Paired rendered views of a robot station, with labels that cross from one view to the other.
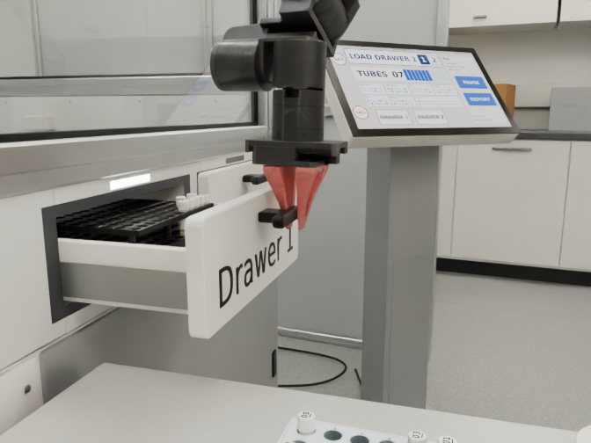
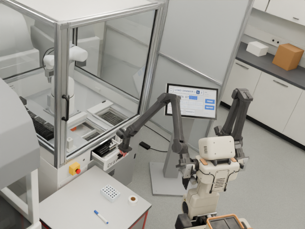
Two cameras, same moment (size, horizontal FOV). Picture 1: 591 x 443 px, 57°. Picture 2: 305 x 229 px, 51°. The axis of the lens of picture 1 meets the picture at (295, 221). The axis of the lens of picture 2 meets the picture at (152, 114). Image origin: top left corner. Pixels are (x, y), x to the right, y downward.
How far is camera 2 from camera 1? 2.11 m
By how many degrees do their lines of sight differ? 25
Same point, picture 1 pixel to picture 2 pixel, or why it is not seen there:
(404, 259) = not seen: hidden behind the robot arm
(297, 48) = (125, 139)
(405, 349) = (175, 157)
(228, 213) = (110, 157)
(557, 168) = (294, 97)
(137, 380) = (97, 170)
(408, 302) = not seen: hidden behind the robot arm
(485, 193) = (265, 96)
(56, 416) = (88, 172)
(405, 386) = (174, 165)
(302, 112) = (124, 146)
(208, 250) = (106, 163)
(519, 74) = not seen: outside the picture
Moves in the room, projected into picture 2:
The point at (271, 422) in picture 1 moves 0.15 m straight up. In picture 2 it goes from (109, 181) to (110, 167)
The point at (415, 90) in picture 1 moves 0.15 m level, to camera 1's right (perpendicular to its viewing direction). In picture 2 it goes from (189, 102) to (204, 107)
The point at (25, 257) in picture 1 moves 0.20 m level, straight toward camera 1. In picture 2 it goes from (87, 156) to (86, 174)
